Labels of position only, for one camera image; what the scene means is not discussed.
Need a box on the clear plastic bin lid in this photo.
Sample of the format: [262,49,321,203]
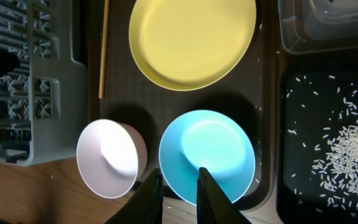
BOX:
[278,0,358,55]

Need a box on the white plastic bowl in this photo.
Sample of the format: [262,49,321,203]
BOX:
[76,119,148,199]

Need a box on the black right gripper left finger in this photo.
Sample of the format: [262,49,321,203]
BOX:
[105,168,163,224]

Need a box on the black waste tray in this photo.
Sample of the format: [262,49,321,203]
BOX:
[277,65,358,224]

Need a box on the grey plastic dish rack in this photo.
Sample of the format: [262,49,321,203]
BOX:
[0,0,88,166]

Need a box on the dark brown serving tray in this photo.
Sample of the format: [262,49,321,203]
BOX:
[81,1,277,212]

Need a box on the clear plastic waste bin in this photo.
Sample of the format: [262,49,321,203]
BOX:
[304,0,358,41]

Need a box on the pile of rice grains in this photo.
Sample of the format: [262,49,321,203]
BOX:
[286,74,358,218]

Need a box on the light blue plastic bowl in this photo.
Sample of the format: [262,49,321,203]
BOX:
[158,110,256,205]

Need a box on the wooden chopstick right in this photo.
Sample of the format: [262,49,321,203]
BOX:
[99,0,110,99]

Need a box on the yellow plastic plate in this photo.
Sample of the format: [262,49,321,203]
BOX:
[129,0,257,91]

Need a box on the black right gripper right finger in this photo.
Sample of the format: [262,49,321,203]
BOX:
[196,167,251,224]

